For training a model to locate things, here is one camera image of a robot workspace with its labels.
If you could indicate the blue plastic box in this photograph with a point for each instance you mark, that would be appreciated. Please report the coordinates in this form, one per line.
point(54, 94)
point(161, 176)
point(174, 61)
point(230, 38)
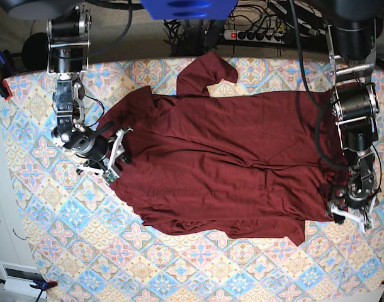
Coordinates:
point(189, 9)

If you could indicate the black round stool base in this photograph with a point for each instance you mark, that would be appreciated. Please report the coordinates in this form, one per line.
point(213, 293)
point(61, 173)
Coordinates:
point(34, 53)

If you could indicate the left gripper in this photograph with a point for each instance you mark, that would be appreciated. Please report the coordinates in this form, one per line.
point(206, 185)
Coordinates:
point(356, 206)

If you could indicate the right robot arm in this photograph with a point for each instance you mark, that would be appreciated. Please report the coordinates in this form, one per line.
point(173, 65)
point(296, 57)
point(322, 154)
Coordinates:
point(68, 36)

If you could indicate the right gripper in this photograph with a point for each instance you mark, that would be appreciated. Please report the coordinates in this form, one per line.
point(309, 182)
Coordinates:
point(103, 154)

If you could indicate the white power strip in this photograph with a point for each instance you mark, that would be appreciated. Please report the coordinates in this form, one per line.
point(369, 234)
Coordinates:
point(252, 36)

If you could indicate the maroon t-shirt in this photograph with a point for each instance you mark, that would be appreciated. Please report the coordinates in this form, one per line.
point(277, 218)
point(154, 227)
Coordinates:
point(244, 165)

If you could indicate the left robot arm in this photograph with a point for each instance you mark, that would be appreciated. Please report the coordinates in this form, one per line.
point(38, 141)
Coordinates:
point(350, 30)

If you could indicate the patterned tablecloth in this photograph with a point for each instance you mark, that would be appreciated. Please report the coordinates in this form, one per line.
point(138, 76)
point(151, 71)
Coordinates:
point(97, 249)

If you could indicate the blue clamp front left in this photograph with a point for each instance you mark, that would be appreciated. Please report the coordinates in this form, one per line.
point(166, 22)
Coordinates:
point(41, 284)

